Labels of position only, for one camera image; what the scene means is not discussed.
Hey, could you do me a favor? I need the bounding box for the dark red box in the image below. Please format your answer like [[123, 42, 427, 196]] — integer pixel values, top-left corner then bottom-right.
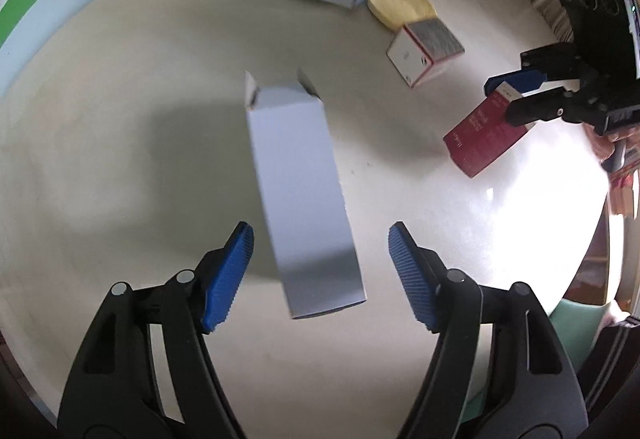
[[442, 82, 535, 178]]

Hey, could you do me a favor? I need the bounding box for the long white box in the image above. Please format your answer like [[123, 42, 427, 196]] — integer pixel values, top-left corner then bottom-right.
[[244, 75, 367, 319]]

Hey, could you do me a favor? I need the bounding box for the green cushion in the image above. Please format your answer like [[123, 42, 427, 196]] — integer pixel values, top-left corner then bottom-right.
[[459, 298, 614, 425]]

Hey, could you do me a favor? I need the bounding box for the small red-trimmed white box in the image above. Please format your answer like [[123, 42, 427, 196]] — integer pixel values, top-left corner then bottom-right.
[[386, 17, 465, 89]]

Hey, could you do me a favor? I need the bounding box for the yellow round sponge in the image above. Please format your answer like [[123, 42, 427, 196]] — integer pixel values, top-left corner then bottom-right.
[[367, 0, 437, 32]]

